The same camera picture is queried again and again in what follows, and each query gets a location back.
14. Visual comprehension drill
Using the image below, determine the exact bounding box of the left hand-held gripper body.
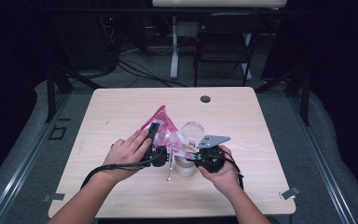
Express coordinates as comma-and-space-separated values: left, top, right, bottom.
144, 143, 175, 182

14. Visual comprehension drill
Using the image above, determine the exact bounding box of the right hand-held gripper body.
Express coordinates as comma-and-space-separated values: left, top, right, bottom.
193, 134, 232, 175

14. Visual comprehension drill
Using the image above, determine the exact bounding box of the person's right hand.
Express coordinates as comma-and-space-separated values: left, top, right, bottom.
197, 145, 242, 196

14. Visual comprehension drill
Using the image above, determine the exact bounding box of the person's left hand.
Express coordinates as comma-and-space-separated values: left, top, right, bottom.
102, 128, 154, 184

